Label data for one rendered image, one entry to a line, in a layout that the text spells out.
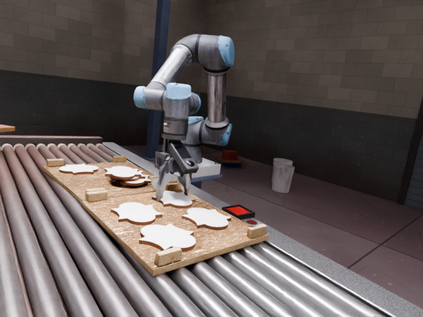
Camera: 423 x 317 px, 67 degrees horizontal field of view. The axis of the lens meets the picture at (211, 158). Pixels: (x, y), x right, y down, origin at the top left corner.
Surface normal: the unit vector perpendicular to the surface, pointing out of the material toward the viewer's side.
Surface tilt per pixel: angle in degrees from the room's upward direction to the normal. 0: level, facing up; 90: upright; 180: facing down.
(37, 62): 90
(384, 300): 0
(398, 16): 90
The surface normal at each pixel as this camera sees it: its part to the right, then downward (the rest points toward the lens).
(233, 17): -0.71, 0.06
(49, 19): 0.69, 0.22
